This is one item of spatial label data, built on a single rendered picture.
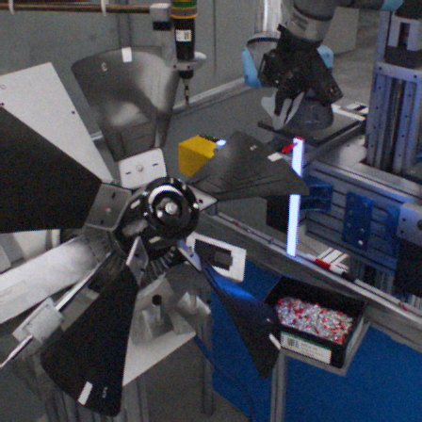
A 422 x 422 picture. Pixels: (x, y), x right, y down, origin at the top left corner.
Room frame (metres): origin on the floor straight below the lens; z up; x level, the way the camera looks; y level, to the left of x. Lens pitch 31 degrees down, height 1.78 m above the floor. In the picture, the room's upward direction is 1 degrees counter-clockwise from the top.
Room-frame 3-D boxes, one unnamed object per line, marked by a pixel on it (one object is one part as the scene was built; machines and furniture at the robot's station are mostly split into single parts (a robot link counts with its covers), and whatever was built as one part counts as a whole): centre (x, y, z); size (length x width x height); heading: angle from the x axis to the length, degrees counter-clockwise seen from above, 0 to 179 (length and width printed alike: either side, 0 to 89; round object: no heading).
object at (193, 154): (1.49, -0.01, 1.02); 0.16 x 0.10 x 0.11; 45
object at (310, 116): (1.73, -0.32, 1.09); 0.15 x 0.15 x 0.10
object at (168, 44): (1.03, 0.04, 1.50); 0.09 x 0.07 x 0.10; 80
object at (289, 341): (1.05, -0.23, 0.85); 0.22 x 0.17 x 0.07; 60
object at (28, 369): (1.11, 0.43, 0.73); 0.15 x 0.09 x 0.22; 45
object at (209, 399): (1.52, 0.01, 0.39); 0.04 x 0.04 x 0.78; 45
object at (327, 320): (1.05, -0.23, 0.83); 0.19 x 0.14 x 0.03; 60
